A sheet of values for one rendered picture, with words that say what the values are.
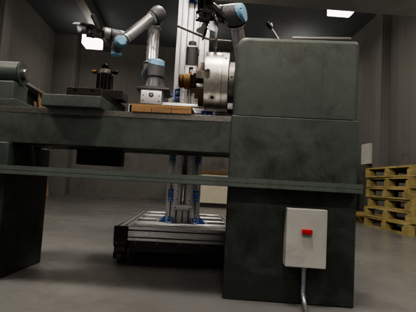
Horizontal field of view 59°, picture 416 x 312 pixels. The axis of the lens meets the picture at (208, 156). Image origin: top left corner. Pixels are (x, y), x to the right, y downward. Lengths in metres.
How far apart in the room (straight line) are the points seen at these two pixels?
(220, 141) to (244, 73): 0.35
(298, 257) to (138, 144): 0.92
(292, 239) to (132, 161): 9.44
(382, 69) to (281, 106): 6.85
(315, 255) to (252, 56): 0.97
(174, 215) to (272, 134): 1.22
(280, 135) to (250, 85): 0.28
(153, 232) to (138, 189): 8.49
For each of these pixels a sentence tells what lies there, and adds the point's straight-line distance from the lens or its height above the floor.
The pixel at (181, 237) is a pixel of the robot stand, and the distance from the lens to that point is 2.44.
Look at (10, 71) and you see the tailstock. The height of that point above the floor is 1.07.
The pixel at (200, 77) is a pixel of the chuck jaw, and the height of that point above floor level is 1.07.
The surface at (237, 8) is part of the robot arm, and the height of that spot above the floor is 1.62.
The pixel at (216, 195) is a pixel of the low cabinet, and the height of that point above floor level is 0.26.
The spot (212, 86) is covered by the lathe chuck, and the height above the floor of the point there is 1.02.
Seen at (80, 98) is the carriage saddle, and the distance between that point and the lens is 1.94.
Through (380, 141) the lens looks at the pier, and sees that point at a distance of 8.27.
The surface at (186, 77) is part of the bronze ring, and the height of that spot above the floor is 1.09.
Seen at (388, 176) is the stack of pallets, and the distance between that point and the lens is 6.02.
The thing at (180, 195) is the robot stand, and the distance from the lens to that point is 2.70.
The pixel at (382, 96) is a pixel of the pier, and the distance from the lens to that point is 8.44.
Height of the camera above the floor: 0.53
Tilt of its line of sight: 4 degrees up
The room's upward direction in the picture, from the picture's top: 3 degrees clockwise
